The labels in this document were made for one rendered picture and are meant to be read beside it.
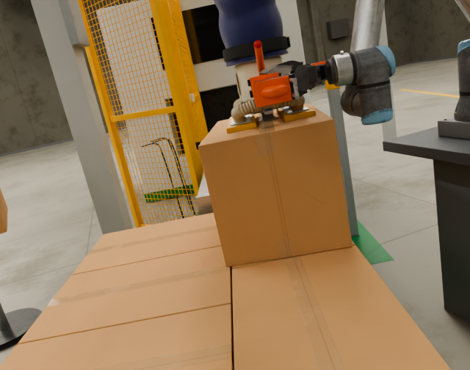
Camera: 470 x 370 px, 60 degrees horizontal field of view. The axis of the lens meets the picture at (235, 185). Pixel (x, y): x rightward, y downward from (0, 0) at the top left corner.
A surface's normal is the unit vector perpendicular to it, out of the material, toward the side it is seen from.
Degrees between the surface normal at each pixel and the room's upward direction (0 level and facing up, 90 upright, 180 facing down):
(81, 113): 90
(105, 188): 90
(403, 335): 0
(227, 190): 90
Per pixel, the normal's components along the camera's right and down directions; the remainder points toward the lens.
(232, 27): -0.62, 0.07
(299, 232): -0.05, 0.27
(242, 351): -0.20, -0.95
